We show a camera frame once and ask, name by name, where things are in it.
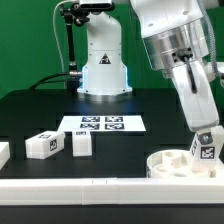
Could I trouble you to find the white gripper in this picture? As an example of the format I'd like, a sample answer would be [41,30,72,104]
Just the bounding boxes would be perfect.
[172,61,219,145]

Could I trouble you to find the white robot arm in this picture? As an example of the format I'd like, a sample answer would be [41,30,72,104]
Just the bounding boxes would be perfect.
[130,0,219,145]

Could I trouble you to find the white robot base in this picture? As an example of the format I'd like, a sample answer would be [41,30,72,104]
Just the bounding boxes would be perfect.
[77,12,132,98]

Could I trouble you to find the white sheet with tags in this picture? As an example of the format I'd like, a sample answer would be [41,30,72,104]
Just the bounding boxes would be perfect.
[58,115,146,132]

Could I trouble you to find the white front wall barrier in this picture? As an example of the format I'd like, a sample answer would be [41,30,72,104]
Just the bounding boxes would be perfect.
[0,178,224,205]

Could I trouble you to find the camera on mount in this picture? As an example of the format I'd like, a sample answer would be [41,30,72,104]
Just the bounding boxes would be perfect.
[79,0,115,12]

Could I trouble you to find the black cables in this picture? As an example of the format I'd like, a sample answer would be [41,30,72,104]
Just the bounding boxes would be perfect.
[29,70,83,90]

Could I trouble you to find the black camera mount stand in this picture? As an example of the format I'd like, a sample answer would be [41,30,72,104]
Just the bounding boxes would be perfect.
[60,3,89,91]

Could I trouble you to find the white cable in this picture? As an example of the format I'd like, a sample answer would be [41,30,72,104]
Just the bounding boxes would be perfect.
[52,0,81,74]

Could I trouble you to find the white left wall barrier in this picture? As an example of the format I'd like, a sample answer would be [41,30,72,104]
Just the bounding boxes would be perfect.
[0,142,10,170]

